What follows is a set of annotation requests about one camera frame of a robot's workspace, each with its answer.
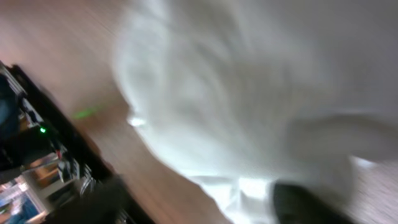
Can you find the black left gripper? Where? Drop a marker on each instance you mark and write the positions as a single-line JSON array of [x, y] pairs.
[[31, 125]]

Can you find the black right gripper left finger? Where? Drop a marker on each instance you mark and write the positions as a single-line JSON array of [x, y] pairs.
[[103, 205]]

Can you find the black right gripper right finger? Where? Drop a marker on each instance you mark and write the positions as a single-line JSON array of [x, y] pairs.
[[295, 205]]

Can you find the white t-shirt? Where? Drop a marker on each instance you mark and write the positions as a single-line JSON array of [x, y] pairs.
[[236, 96]]

